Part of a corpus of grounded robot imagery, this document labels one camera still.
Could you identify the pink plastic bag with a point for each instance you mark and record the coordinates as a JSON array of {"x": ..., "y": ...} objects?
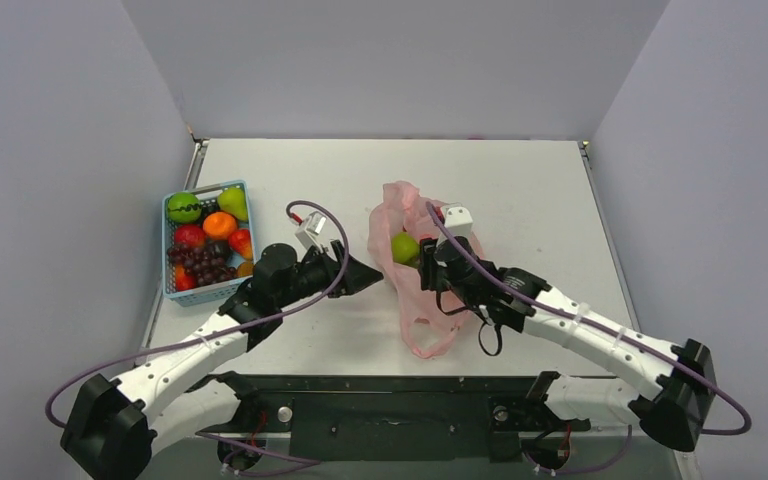
[{"x": 425, "y": 330}]

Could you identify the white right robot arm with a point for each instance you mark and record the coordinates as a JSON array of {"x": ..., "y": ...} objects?
[{"x": 664, "y": 388}]

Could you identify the green fake pear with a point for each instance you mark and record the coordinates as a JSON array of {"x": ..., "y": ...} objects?
[{"x": 233, "y": 201}]

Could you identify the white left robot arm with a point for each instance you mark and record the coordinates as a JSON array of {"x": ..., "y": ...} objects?
[{"x": 117, "y": 425}]

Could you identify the small orange fake fruit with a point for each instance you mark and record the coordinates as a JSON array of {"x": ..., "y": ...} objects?
[{"x": 245, "y": 269}]

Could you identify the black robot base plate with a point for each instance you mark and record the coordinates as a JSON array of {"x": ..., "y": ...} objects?
[{"x": 393, "y": 418}]

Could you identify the red yellow fake mango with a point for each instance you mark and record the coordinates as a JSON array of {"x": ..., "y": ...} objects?
[{"x": 240, "y": 241}]

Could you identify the blue plastic basket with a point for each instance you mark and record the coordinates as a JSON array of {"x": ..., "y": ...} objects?
[{"x": 208, "y": 199}]

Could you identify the purple fake grapes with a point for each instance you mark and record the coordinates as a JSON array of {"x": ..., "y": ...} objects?
[{"x": 209, "y": 264}]

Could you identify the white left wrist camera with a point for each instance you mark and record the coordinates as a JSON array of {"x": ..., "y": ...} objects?
[{"x": 308, "y": 231}]

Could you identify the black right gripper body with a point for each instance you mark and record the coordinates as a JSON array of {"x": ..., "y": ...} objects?
[{"x": 430, "y": 264}]

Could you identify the green fake fruit in bag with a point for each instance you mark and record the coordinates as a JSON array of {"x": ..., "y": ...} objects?
[{"x": 405, "y": 249}]

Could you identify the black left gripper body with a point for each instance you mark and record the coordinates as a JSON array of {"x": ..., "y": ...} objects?
[{"x": 312, "y": 278}]

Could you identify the red fake strawberry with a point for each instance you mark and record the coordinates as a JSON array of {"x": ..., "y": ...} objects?
[{"x": 183, "y": 280}]

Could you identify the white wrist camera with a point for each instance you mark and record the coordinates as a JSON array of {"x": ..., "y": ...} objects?
[
  {"x": 308, "y": 231},
  {"x": 456, "y": 219}
]

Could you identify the orange fake orange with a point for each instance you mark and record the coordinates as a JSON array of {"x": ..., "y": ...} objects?
[{"x": 219, "y": 225}]

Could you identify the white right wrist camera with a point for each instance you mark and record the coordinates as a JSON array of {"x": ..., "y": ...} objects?
[{"x": 456, "y": 219}]

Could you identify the red fake apple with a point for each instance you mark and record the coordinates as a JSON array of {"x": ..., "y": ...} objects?
[{"x": 191, "y": 235}]

